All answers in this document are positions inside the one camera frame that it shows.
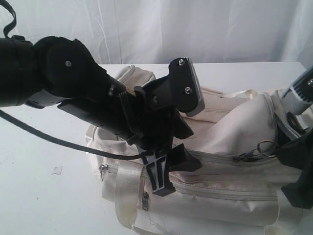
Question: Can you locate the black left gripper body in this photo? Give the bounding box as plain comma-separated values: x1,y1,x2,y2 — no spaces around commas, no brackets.
119,75,179,196

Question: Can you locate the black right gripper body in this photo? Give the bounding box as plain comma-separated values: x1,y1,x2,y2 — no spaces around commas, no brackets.
277,132,313,176

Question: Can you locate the cream fabric duffel bag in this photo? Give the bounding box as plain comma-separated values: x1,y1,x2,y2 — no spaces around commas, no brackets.
84,64,313,235

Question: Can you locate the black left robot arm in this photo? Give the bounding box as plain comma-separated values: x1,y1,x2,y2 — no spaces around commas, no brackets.
0,36,204,196

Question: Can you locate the white backdrop curtain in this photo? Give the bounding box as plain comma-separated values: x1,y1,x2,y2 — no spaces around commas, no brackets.
10,0,313,67

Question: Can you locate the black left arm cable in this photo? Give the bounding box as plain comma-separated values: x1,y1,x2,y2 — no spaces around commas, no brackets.
0,0,150,161

